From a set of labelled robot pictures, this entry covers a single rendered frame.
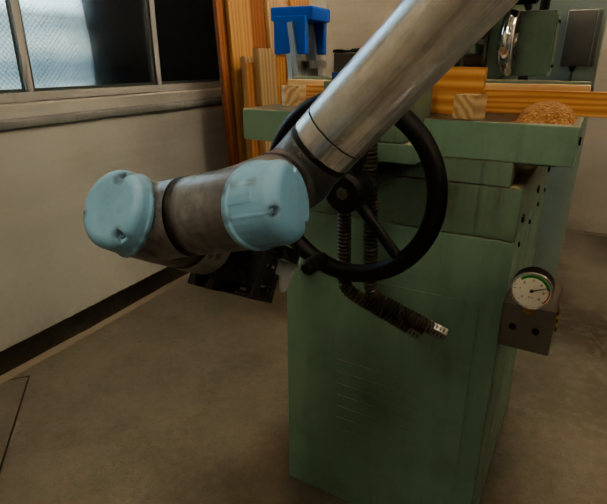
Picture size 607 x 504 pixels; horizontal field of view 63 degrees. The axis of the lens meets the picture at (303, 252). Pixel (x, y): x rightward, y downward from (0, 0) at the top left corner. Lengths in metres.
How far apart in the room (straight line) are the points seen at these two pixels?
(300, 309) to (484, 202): 0.45
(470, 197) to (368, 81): 0.44
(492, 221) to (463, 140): 0.14
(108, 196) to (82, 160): 1.52
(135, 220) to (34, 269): 1.49
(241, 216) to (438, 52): 0.22
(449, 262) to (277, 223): 0.56
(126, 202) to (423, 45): 0.29
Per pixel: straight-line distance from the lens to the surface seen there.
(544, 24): 1.16
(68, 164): 1.95
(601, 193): 3.45
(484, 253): 0.90
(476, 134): 0.86
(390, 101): 0.49
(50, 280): 1.97
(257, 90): 2.35
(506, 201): 0.87
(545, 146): 0.84
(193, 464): 1.45
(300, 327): 1.11
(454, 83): 0.95
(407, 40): 0.48
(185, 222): 0.44
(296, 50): 1.82
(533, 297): 0.84
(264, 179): 0.40
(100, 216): 0.47
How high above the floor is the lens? 0.99
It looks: 21 degrees down
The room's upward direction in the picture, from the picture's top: straight up
